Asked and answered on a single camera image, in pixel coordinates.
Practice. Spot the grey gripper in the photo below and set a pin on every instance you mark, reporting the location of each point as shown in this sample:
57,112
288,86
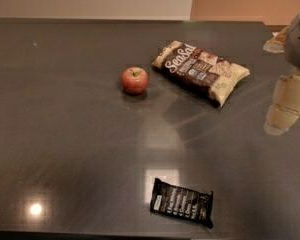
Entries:
298,42

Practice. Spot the brown sea salt snack bag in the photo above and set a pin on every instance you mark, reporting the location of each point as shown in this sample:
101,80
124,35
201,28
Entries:
200,70

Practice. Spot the red apple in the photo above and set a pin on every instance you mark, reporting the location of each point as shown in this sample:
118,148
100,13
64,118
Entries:
134,80

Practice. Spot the black rxbar chocolate bar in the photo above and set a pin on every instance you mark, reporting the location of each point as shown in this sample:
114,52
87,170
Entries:
182,203

